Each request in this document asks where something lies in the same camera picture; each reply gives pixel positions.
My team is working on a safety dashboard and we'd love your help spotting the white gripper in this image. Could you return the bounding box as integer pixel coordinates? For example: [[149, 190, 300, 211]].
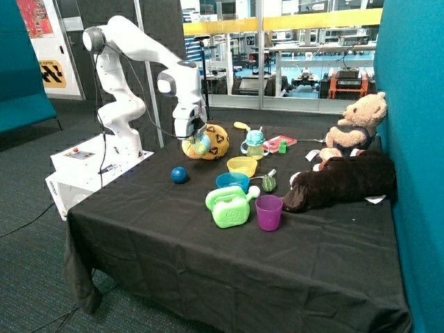
[[173, 101, 207, 145]]

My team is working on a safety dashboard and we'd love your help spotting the metal spoon near bowl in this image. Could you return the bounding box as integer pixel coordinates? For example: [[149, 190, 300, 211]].
[[250, 169, 277, 180]]

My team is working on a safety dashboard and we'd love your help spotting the red book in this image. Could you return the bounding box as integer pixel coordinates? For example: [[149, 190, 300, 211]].
[[262, 135, 297, 153]]

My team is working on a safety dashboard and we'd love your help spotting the green toy block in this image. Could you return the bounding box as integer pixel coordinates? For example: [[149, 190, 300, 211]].
[[278, 140, 288, 154]]

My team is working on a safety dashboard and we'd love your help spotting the dark brown plush toy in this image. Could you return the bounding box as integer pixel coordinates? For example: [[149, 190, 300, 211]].
[[282, 151, 396, 213]]

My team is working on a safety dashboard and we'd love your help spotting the pastel plush ball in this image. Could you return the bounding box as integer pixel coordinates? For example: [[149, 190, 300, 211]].
[[182, 133, 211, 159]]

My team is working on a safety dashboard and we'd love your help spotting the teal sofa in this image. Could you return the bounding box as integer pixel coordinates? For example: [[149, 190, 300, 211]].
[[0, 1, 58, 134]]

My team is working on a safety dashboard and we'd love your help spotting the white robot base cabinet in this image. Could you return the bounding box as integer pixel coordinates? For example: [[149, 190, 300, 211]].
[[46, 134, 153, 221]]

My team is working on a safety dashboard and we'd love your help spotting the green toy vegetable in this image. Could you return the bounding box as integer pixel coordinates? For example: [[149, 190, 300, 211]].
[[262, 176, 277, 193]]

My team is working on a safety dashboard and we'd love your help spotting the red poster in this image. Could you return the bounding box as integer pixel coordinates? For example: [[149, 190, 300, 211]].
[[16, 0, 55, 39]]

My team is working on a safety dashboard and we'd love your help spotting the teal sippy cup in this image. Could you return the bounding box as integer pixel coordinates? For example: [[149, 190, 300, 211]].
[[240, 127, 270, 160]]

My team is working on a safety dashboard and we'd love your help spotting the tan teddy bear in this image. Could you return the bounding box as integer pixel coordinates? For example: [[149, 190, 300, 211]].
[[319, 92, 387, 162]]

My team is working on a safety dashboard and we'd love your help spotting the blue plastic bowl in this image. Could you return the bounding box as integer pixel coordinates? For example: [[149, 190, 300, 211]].
[[216, 172, 250, 193]]

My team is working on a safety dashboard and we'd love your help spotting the white lab table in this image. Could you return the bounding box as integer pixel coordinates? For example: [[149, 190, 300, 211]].
[[264, 41, 376, 99]]

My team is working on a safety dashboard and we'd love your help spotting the small blue ball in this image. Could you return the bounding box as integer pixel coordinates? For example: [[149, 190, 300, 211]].
[[171, 166, 189, 184]]

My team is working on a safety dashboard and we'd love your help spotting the purple plastic cup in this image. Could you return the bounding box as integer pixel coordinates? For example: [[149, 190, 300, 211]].
[[255, 195, 283, 232]]

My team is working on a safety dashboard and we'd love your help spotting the orange black wheeled robot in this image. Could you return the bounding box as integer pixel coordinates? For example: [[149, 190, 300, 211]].
[[318, 67, 377, 101]]

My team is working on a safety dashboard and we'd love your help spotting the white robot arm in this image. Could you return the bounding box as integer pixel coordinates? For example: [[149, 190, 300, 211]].
[[83, 16, 211, 158]]

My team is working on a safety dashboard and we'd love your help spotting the black tablecloth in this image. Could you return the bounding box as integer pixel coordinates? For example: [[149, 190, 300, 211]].
[[63, 141, 413, 332]]

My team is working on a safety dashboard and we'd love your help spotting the yellow black sign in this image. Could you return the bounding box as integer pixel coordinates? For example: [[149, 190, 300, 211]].
[[39, 60, 67, 89]]

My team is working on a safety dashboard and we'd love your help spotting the metal spoon near bear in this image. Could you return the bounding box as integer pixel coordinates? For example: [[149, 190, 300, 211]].
[[297, 139, 326, 144]]

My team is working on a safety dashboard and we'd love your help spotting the yellow plastic bowl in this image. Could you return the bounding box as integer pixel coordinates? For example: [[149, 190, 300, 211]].
[[226, 156, 257, 178]]

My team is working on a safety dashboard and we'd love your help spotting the green toy watering can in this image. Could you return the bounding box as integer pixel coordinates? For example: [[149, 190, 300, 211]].
[[205, 185, 260, 229]]

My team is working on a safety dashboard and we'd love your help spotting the yellow black soccer ball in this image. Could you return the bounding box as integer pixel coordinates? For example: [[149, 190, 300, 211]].
[[203, 124, 230, 160]]

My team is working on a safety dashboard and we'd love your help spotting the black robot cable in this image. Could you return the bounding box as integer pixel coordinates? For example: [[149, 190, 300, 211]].
[[0, 43, 185, 239]]

